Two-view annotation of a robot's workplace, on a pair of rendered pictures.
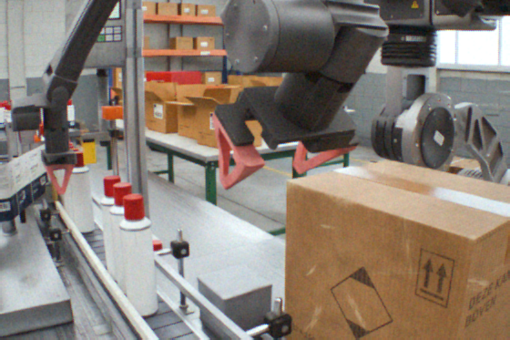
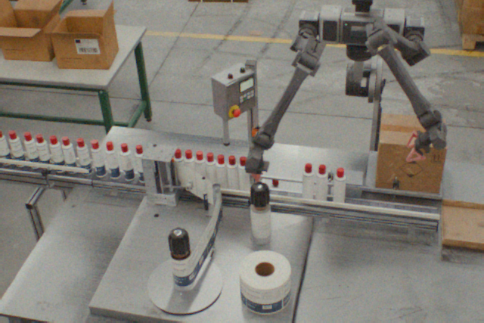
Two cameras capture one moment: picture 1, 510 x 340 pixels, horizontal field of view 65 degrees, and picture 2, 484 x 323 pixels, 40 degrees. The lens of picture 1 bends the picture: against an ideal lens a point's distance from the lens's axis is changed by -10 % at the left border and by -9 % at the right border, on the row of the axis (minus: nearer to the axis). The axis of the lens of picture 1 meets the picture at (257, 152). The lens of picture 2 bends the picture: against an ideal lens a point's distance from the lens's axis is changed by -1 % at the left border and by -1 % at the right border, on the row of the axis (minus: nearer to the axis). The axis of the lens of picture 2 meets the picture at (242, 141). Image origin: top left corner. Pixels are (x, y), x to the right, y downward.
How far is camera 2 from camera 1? 272 cm
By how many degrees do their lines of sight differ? 45
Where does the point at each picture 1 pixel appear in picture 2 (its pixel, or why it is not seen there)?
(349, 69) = not seen: hidden behind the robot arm
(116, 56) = (251, 104)
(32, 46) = not seen: outside the picture
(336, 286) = (401, 166)
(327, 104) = not seen: hidden behind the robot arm
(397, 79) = (360, 66)
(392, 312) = (423, 168)
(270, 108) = (423, 145)
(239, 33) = (437, 144)
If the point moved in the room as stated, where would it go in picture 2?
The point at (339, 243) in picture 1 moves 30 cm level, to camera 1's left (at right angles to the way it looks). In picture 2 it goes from (403, 155) to (361, 186)
